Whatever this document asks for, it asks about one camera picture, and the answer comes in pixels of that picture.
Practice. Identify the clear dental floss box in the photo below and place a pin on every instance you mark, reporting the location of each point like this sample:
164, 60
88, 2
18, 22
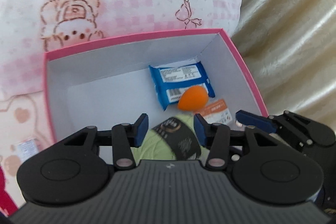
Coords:
216, 112

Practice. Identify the orange makeup sponge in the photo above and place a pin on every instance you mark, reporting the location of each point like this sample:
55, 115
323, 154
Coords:
193, 99

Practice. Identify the blue wet wipes pack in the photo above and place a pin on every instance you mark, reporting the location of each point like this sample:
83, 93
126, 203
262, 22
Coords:
171, 82

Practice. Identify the beige satin bed sheet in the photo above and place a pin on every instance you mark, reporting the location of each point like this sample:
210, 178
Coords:
289, 47

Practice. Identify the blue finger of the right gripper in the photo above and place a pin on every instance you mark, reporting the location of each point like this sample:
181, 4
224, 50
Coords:
249, 119

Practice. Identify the pink cardboard box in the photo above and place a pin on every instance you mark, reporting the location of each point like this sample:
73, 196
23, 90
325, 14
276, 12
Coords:
107, 82

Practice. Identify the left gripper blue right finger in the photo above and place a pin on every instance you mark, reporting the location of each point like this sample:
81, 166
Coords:
216, 138

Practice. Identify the white toothpaste box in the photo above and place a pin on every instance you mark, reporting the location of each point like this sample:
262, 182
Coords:
26, 149

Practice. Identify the green yarn ball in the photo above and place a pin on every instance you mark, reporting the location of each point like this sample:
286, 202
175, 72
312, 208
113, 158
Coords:
172, 139

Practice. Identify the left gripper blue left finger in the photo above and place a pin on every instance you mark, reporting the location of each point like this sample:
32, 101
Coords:
126, 136

